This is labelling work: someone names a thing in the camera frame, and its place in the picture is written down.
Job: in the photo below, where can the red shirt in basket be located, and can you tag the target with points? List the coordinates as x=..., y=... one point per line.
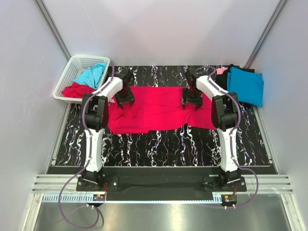
x=76, y=90

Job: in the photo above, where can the folded blue t-shirt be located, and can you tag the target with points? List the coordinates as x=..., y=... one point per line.
x=248, y=86

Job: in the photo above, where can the folded black t-shirt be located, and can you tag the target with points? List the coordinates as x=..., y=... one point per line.
x=221, y=80

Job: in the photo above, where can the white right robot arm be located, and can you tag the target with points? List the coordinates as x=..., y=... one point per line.
x=225, y=116

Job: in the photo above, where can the red t-shirt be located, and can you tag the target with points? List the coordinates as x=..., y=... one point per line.
x=157, y=109

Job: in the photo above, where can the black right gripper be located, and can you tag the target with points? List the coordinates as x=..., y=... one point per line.
x=198, y=101

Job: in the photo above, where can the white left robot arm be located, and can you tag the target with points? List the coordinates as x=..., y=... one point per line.
x=95, y=117

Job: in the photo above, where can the aluminium frame rail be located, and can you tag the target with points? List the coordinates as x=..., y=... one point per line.
x=63, y=188

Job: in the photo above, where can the light blue shirt in basket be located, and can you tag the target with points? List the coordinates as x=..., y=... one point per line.
x=92, y=76

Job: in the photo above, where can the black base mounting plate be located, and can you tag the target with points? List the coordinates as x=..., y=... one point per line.
x=161, y=183

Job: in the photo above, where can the white plastic laundry basket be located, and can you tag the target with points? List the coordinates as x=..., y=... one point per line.
x=76, y=65

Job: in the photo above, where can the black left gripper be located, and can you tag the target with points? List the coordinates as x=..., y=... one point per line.
x=129, y=99

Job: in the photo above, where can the folded pink t-shirt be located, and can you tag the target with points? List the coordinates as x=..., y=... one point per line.
x=219, y=71

